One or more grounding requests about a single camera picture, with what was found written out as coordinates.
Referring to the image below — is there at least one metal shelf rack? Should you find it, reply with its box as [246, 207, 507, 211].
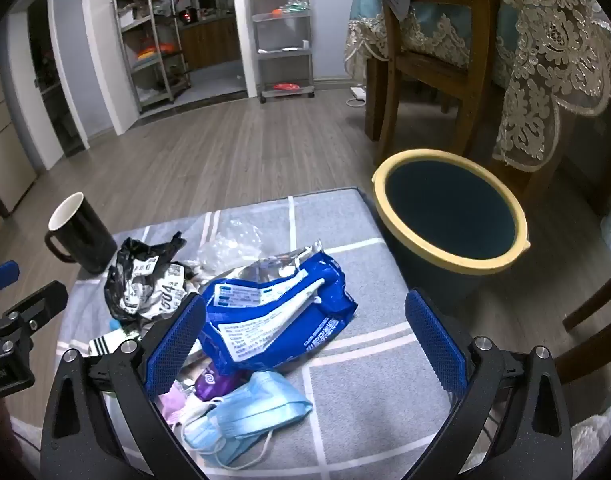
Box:
[112, 0, 192, 113]

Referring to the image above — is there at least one grey checked mat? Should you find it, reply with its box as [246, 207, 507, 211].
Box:
[8, 187, 466, 480]

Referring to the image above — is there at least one orange tray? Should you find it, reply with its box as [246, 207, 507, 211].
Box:
[137, 42, 180, 59]

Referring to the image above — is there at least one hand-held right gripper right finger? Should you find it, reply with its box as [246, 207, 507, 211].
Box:
[404, 287, 573, 480]

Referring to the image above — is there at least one dark bin with yellow rim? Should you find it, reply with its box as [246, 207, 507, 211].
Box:
[371, 149, 531, 306]

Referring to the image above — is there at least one white fluffy rug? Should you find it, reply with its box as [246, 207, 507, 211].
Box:
[568, 400, 611, 480]

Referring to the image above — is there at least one black mug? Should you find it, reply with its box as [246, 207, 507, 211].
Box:
[44, 192, 118, 275]

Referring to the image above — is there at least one blue snack packet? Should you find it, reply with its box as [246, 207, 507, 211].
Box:
[200, 242, 359, 373]

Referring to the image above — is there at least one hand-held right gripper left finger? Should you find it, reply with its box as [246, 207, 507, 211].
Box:
[40, 294, 209, 480]

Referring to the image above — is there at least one grey trolley shelf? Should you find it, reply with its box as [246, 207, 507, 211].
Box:
[248, 0, 316, 104]

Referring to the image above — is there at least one clear plastic wrapper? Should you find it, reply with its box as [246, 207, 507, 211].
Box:
[196, 218, 264, 281]

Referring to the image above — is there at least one pink face mask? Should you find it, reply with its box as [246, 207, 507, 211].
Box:
[158, 390, 194, 427]

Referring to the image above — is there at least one white paper sheet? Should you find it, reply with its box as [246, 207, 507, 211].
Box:
[382, 0, 411, 21]

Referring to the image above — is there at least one black plastic bag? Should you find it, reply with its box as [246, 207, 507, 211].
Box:
[104, 231, 201, 331]

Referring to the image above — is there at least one blue face mask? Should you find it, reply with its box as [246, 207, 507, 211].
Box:
[182, 410, 274, 469]
[213, 371, 312, 442]

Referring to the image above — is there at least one beige fridge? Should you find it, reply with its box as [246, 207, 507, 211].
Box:
[0, 50, 39, 211]

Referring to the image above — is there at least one wooden chair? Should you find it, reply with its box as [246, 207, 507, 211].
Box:
[364, 0, 503, 161]
[555, 260, 611, 386]

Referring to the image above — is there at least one wooden kitchen cabinet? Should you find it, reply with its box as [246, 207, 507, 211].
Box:
[178, 15, 242, 71]

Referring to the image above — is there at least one purple small packet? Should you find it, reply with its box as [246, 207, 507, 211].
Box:
[193, 360, 246, 403]

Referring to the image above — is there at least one black white striped packet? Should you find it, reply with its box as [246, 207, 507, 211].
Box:
[88, 327, 136, 358]

